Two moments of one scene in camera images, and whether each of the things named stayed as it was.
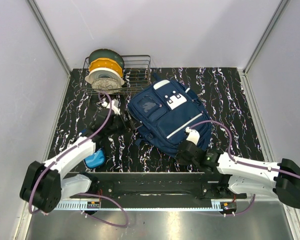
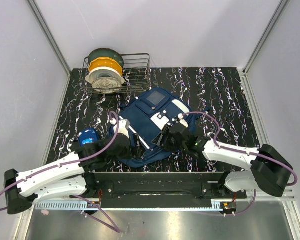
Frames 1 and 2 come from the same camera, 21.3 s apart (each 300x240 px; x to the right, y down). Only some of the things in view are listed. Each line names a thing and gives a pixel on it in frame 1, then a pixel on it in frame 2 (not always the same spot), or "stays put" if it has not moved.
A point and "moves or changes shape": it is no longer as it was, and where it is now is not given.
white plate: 104,72 stays put
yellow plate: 104,62 stays put
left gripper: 132,124 to 138,150
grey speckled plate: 106,84 stays put
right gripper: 181,160 to 157,140
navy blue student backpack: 163,111 moves or changes shape
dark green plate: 105,53 stays put
